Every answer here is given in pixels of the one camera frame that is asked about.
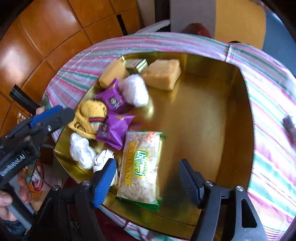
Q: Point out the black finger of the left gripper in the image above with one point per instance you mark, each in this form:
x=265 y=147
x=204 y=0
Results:
x=58 y=120

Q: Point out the gold metal tray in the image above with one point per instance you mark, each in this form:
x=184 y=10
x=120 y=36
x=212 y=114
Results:
x=205 y=119

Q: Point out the white plastic wrapped roll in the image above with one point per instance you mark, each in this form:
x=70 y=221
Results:
x=81 y=151

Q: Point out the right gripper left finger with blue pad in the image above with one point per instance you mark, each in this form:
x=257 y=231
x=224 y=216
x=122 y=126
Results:
x=101 y=181

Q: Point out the small green gold box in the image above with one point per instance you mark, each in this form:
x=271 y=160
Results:
x=134 y=65

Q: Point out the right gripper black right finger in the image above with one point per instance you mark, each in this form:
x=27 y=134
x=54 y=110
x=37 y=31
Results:
x=192 y=182

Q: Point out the person's left hand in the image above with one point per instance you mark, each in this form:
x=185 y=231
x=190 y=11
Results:
x=15 y=200

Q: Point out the grey yellow blue headboard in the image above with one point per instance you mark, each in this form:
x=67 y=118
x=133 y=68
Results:
x=248 y=22

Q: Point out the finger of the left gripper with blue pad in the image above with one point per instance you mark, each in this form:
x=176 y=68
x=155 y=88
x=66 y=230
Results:
x=45 y=115

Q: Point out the striped pink green bedsheet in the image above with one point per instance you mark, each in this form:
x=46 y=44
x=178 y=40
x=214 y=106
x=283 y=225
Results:
x=271 y=88

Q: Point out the white rolled sock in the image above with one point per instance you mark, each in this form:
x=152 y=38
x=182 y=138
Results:
x=101 y=159

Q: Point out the yellow sponge block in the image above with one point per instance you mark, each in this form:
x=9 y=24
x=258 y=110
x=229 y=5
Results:
x=162 y=74
x=115 y=70

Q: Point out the white ball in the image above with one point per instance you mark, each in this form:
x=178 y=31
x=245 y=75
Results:
x=134 y=90

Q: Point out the green rice snack bag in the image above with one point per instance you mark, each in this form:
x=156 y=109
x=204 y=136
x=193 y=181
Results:
x=139 y=169

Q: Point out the dark red pillow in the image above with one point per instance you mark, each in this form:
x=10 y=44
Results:
x=197 y=29

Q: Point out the purple snack packet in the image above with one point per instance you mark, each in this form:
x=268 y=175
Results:
x=114 y=128
x=112 y=98

